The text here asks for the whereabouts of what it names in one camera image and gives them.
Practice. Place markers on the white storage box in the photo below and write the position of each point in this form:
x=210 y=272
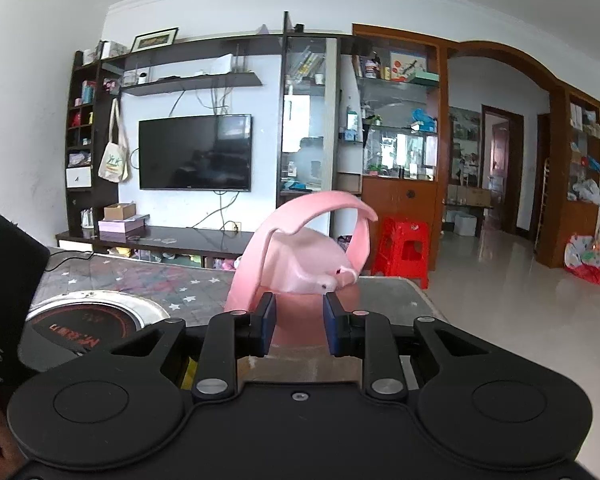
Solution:
x=465 y=224

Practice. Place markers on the grey star-printed table mat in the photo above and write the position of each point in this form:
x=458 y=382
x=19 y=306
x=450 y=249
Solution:
x=155 y=280

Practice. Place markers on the metal rack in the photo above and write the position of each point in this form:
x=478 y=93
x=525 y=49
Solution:
x=546 y=205

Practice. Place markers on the large cardboard box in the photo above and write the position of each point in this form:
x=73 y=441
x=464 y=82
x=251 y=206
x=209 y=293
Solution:
x=470 y=196

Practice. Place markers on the small cardboard box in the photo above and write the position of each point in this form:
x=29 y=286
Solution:
x=120 y=211

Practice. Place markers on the red plastic stool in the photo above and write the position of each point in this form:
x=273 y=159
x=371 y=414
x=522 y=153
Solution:
x=402 y=252

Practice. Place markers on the wooden cabinet with glass shelves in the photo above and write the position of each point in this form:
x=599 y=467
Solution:
x=400 y=205

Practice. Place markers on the flat pink box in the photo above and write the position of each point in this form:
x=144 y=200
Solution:
x=125 y=225

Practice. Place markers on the black wall shelf unit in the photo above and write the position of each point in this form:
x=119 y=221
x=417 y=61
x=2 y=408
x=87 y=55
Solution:
x=82 y=160

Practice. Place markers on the beige tote bag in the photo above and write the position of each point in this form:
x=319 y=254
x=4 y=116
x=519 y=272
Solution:
x=114 y=162

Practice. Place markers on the tall glass display cabinet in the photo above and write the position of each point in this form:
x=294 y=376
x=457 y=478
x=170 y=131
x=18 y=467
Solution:
x=307 y=110

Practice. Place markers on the framed picture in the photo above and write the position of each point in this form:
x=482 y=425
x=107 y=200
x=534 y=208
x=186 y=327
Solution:
x=155 y=40

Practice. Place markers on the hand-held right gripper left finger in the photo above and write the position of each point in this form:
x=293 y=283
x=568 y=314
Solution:
x=266 y=322

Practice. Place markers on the wooden door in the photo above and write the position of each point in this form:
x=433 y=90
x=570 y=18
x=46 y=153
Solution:
x=497 y=170

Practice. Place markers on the black flat television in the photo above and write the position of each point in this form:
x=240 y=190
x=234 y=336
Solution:
x=195 y=152

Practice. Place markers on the white box on shelf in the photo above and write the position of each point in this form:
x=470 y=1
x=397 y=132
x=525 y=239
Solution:
x=216 y=65

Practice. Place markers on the dark television stand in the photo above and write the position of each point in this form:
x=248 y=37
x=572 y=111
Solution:
x=180 y=240

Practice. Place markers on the round built-in induction cooker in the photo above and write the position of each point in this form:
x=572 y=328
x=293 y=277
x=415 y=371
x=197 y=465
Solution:
x=90 y=325

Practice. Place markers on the wooden shelf unit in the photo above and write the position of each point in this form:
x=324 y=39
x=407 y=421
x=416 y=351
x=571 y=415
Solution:
x=560 y=230

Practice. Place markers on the polka dot play tent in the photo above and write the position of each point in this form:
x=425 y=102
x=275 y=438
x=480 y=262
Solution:
x=592 y=260

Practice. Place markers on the white plastic bag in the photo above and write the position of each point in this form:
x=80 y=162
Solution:
x=586 y=191

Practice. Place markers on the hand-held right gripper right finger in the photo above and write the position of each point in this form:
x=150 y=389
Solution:
x=334 y=322

